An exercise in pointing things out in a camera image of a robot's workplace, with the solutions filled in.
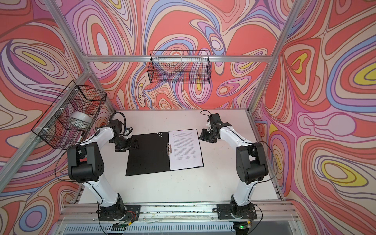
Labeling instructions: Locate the blue file folder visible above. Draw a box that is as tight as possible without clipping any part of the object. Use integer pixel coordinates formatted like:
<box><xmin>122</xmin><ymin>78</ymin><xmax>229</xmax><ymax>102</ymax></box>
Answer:
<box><xmin>125</xmin><ymin>128</ymin><xmax>205</xmax><ymax>177</ymax></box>

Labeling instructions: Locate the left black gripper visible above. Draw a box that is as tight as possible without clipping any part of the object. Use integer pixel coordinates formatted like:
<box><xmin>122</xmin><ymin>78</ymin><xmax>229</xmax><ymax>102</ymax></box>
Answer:
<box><xmin>111</xmin><ymin>136</ymin><xmax>139</xmax><ymax>151</ymax></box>

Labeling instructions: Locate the back black wire basket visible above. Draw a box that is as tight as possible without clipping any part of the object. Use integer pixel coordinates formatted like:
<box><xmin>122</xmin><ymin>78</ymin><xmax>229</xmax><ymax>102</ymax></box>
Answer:
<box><xmin>147</xmin><ymin>50</ymin><xmax>212</xmax><ymax>85</ymax></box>

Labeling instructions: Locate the printed paper sheet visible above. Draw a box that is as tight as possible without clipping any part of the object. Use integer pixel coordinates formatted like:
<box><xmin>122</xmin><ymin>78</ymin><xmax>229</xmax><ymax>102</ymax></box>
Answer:
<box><xmin>168</xmin><ymin>129</ymin><xmax>204</xmax><ymax>171</ymax></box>

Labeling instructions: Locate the left black wire basket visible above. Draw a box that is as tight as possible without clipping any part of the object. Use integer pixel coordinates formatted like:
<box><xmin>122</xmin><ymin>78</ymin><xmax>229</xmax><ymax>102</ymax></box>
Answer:
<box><xmin>31</xmin><ymin>81</ymin><xmax>107</xmax><ymax>149</ymax></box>

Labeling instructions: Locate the metal folder clip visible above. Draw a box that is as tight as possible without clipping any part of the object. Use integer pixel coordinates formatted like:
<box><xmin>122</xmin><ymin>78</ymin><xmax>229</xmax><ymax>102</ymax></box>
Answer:
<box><xmin>166</xmin><ymin>143</ymin><xmax>172</xmax><ymax>156</ymax></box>

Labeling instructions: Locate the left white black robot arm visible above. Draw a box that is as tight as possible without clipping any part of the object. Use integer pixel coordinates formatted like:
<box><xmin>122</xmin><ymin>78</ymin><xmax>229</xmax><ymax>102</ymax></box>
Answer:
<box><xmin>67</xmin><ymin>119</ymin><xmax>136</xmax><ymax>220</ymax></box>

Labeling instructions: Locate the black marker pen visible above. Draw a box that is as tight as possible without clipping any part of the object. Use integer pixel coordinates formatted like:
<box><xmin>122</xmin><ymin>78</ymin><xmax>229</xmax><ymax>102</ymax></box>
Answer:
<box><xmin>74</xmin><ymin>132</ymin><xmax>85</xmax><ymax>145</ymax></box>

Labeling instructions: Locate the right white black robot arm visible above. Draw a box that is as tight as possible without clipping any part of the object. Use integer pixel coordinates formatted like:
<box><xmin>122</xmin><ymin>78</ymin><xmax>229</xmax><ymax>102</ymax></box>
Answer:
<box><xmin>199</xmin><ymin>113</ymin><xmax>269</xmax><ymax>216</ymax></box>

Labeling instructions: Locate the white bowl in basket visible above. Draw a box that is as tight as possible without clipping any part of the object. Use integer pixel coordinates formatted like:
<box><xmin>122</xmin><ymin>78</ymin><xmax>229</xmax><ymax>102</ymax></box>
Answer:
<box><xmin>68</xmin><ymin>111</ymin><xmax>93</xmax><ymax>127</ymax></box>

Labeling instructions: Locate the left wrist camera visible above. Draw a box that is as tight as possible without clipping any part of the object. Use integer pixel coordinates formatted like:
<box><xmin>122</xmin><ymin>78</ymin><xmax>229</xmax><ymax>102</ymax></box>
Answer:
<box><xmin>122</xmin><ymin>127</ymin><xmax>134</xmax><ymax>137</ymax></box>

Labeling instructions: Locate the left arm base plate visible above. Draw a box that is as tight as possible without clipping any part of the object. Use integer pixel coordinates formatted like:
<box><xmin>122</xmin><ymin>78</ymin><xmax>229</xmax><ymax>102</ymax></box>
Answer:
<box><xmin>97</xmin><ymin>205</ymin><xmax>141</xmax><ymax>222</ymax></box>

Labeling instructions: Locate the black wire basket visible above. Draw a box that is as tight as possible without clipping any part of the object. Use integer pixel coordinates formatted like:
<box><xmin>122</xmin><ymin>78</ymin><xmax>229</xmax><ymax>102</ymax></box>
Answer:
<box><xmin>31</xmin><ymin>81</ymin><xmax>107</xmax><ymax>149</ymax></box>
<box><xmin>147</xmin><ymin>50</ymin><xmax>212</xmax><ymax>85</ymax></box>

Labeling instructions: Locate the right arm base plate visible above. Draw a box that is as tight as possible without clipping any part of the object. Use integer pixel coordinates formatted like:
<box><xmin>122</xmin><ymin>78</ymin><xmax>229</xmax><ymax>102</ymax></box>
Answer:
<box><xmin>213</xmin><ymin>203</ymin><xmax>258</xmax><ymax>221</ymax></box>

